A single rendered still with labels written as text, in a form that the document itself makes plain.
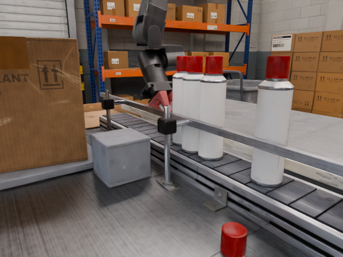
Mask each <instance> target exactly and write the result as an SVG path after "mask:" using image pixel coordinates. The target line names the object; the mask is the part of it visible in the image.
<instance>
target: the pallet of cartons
mask: <svg viewBox="0 0 343 257"><path fill-rule="evenodd" d="M271 56H290V57H291V58H290V68H289V78H288V79H287V80H288V81H289V82H290V83H291V84H292V85H293V86H294V90H293V97H292V105H291V110H295V111H300V112H306V113H312V114H318V115H324V116H330V117H336V118H342V119H343V30H335V31H320V32H307V33H298V34H296V33H294V34H280V35H272V43H271Z"/></svg>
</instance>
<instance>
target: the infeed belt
mask: <svg viewBox="0 0 343 257"><path fill-rule="evenodd" d="M111 120H112V121H114V122H116V123H118V124H120V125H122V126H124V127H126V128H132V129H134V130H136V131H138V132H140V133H142V134H145V135H147V136H149V137H151V140H153V141H155V142H157V143H159V144H161V145H163V146H164V135H163V134H161V133H159V132H158V127H157V125H154V124H152V123H149V122H147V121H144V120H142V119H139V118H137V117H134V116H131V115H129V114H126V113H124V112H122V113H115V114H111ZM170 149H171V150H173V151H175V152H177V153H179V154H181V155H184V156H186V157H188V158H190V159H192V160H194V161H196V162H198V163H200V164H202V165H204V166H206V167H208V168H210V169H212V170H214V171H216V172H218V173H220V174H222V175H224V176H226V177H229V178H231V179H233V180H235V181H237V182H239V183H241V184H243V185H245V186H247V187H249V188H251V189H253V190H255V191H257V192H259V193H261V194H263V195H265V196H267V197H269V198H271V199H273V200H276V201H278V202H280V203H282V204H284V205H286V206H288V207H290V208H292V209H294V210H296V211H298V212H300V213H302V214H304V215H306V216H308V217H310V218H312V219H314V220H316V221H318V222H321V223H323V224H325V225H327V226H329V227H331V228H333V229H335V230H337V231H339V232H341V233H343V198H341V197H338V196H336V195H333V194H331V193H328V192H326V191H323V190H321V189H317V188H315V187H313V186H310V185H308V184H305V183H303V182H300V181H298V180H294V179H293V178H290V177H288V176H285V175H283V180H282V181H283V183H282V185H280V186H278V187H273V188H270V187H263V186H260V185H257V184H255V183H253V182H252V181H251V179H250V176H251V165H252V163H251V162H249V161H246V160H244V159H241V158H239V157H236V156H233V155H231V154H228V153H226V152H224V151H223V158H222V159H220V160H217V161H207V160H203V159H200V158H199V157H198V153H187V152H184V151H182V147H181V146H177V145H174V144H173V135H172V134H170Z"/></svg>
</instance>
